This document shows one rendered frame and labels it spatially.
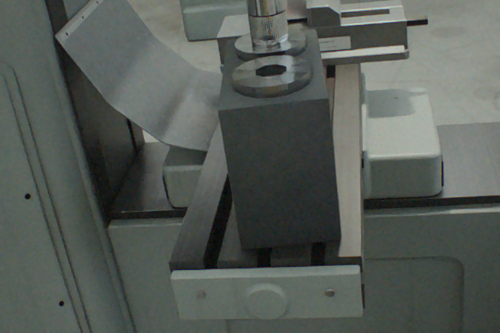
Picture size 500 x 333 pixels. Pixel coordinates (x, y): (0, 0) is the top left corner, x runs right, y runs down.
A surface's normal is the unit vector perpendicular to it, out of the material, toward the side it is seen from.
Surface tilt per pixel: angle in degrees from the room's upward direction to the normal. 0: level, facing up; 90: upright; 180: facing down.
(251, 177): 90
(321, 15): 90
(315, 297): 90
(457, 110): 0
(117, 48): 63
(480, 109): 0
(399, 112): 0
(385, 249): 90
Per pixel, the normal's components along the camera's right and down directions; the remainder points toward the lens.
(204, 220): -0.13, -0.87
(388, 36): -0.10, 0.48
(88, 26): 0.82, -0.44
